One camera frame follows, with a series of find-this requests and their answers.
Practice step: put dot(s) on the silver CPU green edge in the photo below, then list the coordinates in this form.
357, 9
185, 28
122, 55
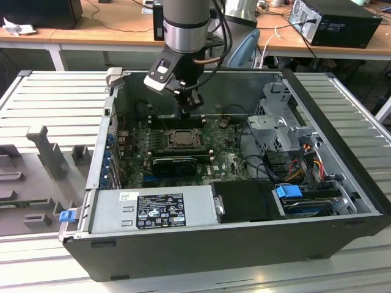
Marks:
184, 138

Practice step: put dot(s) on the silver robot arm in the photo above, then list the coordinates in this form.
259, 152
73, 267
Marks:
186, 18

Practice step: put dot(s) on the CPU socket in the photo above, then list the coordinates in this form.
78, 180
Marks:
184, 148

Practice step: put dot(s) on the blue expansion slot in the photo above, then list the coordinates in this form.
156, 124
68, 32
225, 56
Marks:
151, 179

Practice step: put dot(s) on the black plastic cover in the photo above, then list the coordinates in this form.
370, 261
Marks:
244, 201

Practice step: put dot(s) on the pale blue teach pendant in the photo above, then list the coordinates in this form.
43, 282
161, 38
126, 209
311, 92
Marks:
244, 49

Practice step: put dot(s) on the small black device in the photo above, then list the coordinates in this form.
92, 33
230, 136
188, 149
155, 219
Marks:
158, 21

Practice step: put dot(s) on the grey plastic case latch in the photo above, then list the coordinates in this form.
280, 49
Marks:
116, 76

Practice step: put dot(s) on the green motherboard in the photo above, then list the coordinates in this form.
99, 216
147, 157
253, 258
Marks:
226, 146

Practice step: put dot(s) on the grey metal drive cage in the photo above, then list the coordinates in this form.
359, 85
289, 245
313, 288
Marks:
265, 125

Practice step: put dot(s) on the blue card retainer clips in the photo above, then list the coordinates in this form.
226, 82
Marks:
108, 158

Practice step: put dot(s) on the blue disk carrier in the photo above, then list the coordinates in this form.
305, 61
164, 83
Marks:
287, 193

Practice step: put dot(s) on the black PC tower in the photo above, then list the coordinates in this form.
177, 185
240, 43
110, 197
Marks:
342, 27

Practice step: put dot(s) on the black computer box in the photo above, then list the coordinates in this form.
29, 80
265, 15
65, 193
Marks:
39, 12

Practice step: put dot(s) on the grey power supply unit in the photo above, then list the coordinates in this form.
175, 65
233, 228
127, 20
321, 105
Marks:
107, 213

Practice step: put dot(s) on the crumpled white paper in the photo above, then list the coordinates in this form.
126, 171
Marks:
18, 28

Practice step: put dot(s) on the hard disk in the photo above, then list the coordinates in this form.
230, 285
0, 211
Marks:
305, 210

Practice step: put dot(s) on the black grey PC case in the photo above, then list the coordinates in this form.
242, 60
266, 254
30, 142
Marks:
183, 259

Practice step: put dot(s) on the grey parts rack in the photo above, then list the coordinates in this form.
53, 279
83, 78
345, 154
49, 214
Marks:
36, 183

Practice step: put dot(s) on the blue plastic latch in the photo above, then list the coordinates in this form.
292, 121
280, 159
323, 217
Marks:
67, 216

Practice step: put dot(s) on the green RAM stick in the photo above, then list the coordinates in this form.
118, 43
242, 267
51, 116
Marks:
24, 202

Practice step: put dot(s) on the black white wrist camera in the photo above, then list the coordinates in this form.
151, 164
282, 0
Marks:
160, 73

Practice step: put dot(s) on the wooden desk white frame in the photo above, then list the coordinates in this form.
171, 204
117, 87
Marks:
76, 33
336, 50

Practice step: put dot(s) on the black plastic bracket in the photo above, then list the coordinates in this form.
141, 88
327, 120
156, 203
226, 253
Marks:
275, 161

